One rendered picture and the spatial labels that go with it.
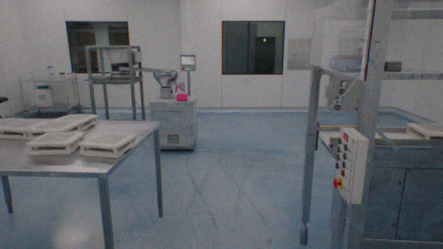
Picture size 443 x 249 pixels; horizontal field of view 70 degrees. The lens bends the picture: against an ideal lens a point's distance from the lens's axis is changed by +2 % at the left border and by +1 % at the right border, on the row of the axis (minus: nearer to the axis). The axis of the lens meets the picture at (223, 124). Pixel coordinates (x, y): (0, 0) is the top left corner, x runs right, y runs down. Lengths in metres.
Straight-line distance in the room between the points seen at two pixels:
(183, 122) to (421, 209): 3.04
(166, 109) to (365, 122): 3.41
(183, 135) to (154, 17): 3.46
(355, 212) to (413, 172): 0.97
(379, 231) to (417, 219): 0.25
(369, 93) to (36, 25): 7.44
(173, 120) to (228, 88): 2.95
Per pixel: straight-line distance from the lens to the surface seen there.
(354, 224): 1.51
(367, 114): 1.34
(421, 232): 2.61
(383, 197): 2.38
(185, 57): 4.68
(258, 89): 7.21
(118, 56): 5.33
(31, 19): 8.15
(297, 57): 7.26
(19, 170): 1.98
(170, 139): 4.52
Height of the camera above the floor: 1.55
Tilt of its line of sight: 15 degrees down
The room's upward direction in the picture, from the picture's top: straight up
